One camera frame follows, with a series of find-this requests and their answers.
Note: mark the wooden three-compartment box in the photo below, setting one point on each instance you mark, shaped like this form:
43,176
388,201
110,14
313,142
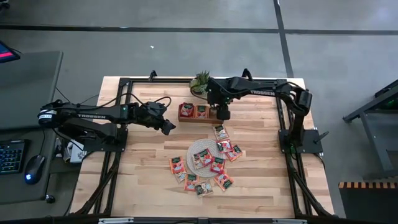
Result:
202,121

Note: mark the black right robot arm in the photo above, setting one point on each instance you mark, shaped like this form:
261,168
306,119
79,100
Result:
264,90

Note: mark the silver metal bracket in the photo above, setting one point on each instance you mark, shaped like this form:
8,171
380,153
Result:
115,221
289,221

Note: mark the backlit black keyboard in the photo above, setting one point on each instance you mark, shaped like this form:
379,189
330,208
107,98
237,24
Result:
11,157

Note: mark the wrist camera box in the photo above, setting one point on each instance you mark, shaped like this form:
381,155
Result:
212,91
158,108

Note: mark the black round knob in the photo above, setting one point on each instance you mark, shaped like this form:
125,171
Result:
50,198

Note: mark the black frame bracket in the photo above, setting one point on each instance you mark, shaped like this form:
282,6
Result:
247,73
152,75

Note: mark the white printed carton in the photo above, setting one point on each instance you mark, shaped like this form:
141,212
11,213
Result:
76,154

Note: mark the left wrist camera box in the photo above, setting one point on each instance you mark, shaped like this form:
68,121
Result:
158,108

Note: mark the black case with orange stripes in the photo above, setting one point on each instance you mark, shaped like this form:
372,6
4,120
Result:
367,205

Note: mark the orange tea packet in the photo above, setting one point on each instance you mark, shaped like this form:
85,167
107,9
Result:
191,182
201,111
235,153
224,181
177,165

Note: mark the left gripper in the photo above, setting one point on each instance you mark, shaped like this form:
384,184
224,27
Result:
146,119

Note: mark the red tea packet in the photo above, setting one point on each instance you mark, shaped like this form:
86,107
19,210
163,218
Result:
206,157
186,109
217,165
224,146

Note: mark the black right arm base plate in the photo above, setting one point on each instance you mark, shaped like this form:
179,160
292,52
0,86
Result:
311,143

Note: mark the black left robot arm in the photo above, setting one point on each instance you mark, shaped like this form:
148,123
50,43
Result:
93,115

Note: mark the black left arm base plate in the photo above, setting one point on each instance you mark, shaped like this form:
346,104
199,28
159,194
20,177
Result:
102,147

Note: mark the potted succulent plant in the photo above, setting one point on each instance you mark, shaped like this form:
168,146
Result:
200,81

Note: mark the black computer mouse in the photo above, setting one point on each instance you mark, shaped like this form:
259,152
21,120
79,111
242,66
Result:
34,169

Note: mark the dark computer desk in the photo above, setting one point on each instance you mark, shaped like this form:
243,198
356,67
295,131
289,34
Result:
18,189

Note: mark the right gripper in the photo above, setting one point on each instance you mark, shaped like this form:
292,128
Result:
225,91

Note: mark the grey side desk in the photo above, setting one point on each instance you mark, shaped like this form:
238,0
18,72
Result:
28,90

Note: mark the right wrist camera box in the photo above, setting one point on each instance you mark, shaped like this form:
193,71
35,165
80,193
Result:
212,91

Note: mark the dark metal stand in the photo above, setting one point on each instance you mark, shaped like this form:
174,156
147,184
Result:
377,146

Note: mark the screen with red stripe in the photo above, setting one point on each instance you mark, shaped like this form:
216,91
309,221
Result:
7,53

